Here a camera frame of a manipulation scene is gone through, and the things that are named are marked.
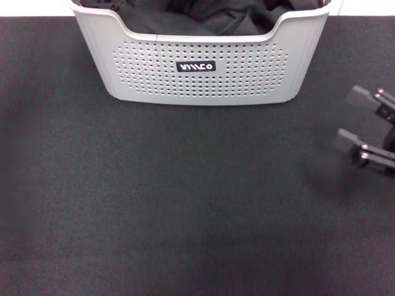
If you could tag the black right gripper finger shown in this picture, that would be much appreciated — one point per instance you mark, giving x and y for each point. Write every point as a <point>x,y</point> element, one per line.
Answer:
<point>359,95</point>
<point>345,140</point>

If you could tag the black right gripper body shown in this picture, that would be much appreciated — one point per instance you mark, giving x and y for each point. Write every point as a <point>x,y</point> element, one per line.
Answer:
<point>391,135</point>

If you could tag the grey perforated plastic storage box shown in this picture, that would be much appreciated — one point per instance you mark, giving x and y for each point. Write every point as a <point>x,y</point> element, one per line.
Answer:
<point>247,77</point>

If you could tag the black tablecloth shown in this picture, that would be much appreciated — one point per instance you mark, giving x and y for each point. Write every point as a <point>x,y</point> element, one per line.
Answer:
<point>185,200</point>

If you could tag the black crumpled cloth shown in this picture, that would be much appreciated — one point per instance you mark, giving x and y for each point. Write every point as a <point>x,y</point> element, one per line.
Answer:
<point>185,21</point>

